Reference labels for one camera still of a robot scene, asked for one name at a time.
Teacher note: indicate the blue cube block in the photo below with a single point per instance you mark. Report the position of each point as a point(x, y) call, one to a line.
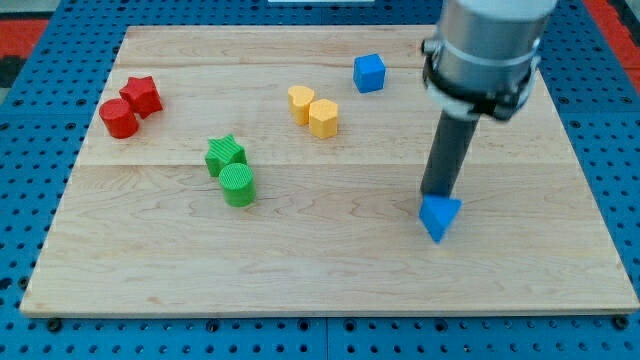
point(369, 73)

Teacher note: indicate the yellow hexagon block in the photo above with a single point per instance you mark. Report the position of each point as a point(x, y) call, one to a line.
point(323, 118)

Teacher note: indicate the green star block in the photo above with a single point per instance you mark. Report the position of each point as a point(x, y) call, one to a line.
point(222, 152)

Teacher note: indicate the green cylinder block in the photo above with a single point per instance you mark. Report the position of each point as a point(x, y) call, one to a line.
point(237, 184)

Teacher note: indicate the red star block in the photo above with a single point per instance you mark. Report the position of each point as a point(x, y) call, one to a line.
point(142, 95)

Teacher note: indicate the light wooden board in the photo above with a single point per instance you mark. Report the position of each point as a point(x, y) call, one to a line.
point(143, 230)

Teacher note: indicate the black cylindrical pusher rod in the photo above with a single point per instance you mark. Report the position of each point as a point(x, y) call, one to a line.
point(447, 153)

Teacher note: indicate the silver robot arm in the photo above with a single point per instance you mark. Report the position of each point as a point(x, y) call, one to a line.
point(482, 58)

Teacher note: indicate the yellow heart block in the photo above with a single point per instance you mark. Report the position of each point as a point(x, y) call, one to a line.
point(299, 99)

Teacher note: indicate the red cylinder block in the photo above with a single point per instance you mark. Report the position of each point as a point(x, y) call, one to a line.
point(118, 118)

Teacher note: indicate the blue triangle block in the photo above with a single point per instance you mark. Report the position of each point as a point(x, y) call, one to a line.
point(437, 213)

